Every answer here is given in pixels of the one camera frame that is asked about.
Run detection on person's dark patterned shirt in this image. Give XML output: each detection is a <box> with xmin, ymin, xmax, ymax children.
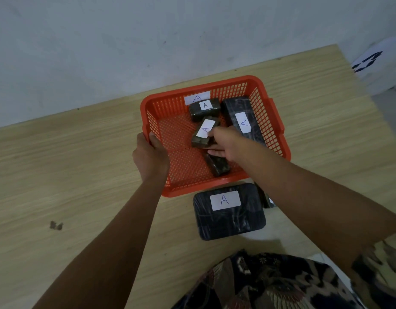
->
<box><xmin>172</xmin><ymin>229</ymin><xmax>396</xmax><ymax>309</ymax></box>

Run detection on person's left hand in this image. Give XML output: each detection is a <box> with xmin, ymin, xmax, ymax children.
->
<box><xmin>132</xmin><ymin>132</ymin><xmax>170</xmax><ymax>185</ymax></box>

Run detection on white paper sheet, dark marks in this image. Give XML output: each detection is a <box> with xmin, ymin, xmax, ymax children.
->
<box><xmin>351</xmin><ymin>35</ymin><xmax>396</xmax><ymax>97</ymax></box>

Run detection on person's left forearm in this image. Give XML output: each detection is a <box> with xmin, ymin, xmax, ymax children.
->
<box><xmin>32</xmin><ymin>177</ymin><xmax>167</xmax><ymax>309</ymax></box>

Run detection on orange plastic mesh basket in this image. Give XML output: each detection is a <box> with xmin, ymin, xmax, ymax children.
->
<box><xmin>140</xmin><ymin>75</ymin><xmax>291</xmax><ymax>198</ymax></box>

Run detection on small dark block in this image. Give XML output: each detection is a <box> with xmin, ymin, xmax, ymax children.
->
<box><xmin>189</xmin><ymin>98</ymin><xmax>221</xmax><ymax>123</ymax></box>
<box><xmin>191</xmin><ymin>116</ymin><xmax>221</xmax><ymax>149</ymax></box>
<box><xmin>255</xmin><ymin>183</ymin><xmax>277</xmax><ymax>209</ymax></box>
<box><xmin>203</xmin><ymin>153</ymin><xmax>231</xmax><ymax>177</ymax></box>

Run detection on person's right hand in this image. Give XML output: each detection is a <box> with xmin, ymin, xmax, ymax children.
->
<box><xmin>206</xmin><ymin>126</ymin><xmax>250</xmax><ymax>163</ymax></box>

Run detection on person's right forearm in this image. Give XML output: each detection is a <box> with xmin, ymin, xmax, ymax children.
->
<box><xmin>236</xmin><ymin>138</ymin><xmax>396</xmax><ymax>282</ymax></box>

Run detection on large black wrapped block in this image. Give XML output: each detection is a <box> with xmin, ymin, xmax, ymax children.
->
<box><xmin>193</xmin><ymin>183</ymin><xmax>267</xmax><ymax>241</ymax></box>
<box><xmin>221</xmin><ymin>97</ymin><xmax>266</xmax><ymax>147</ymax></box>

